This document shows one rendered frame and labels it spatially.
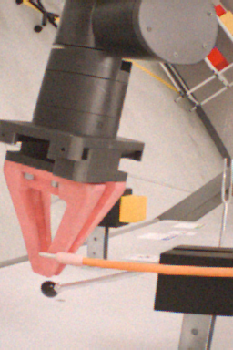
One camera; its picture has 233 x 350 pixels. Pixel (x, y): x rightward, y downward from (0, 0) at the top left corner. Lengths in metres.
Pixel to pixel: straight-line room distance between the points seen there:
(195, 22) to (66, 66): 0.10
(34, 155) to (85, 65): 0.07
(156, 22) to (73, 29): 0.08
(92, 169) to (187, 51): 0.10
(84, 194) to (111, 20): 0.11
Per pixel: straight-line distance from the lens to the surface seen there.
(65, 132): 0.39
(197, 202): 1.42
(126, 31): 0.36
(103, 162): 0.41
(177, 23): 0.36
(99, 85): 0.41
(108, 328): 0.53
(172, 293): 0.40
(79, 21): 0.42
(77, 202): 0.41
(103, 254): 0.81
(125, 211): 0.78
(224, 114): 8.28
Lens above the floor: 1.25
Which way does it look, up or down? 17 degrees down
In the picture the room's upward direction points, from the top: 56 degrees clockwise
